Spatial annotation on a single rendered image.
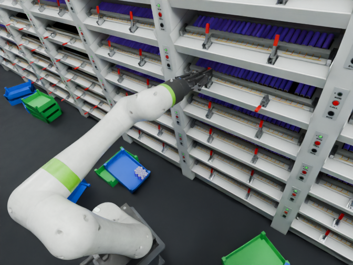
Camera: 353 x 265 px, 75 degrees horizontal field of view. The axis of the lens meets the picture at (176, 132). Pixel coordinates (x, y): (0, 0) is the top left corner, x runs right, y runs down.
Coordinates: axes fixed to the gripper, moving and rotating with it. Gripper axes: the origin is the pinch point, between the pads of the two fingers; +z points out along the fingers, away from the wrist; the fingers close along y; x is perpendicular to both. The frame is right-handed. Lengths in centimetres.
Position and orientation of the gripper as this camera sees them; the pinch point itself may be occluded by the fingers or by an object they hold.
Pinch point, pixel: (205, 73)
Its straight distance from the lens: 104.6
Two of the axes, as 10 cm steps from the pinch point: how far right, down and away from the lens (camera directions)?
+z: 6.3, -4.7, 6.2
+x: -0.1, -8.0, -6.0
